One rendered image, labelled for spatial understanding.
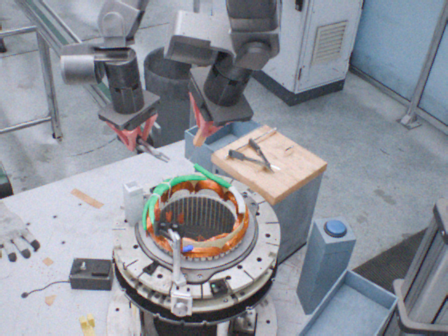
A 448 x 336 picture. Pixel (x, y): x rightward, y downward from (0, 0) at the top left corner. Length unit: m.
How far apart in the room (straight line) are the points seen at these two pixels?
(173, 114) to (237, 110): 1.89
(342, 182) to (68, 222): 1.79
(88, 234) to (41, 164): 1.55
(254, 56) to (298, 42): 2.60
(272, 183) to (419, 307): 0.40
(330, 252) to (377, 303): 0.16
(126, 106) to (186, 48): 0.28
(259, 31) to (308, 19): 2.56
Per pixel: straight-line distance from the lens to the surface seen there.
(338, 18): 3.34
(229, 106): 0.75
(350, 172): 2.99
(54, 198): 1.55
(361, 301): 1.03
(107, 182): 1.57
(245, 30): 0.60
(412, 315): 1.16
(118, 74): 0.89
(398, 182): 3.02
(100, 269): 1.27
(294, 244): 1.37
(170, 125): 2.67
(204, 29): 0.66
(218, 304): 0.93
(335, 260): 1.15
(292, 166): 1.21
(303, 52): 3.26
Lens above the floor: 1.81
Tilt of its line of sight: 39 degrees down
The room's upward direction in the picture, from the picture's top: 5 degrees clockwise
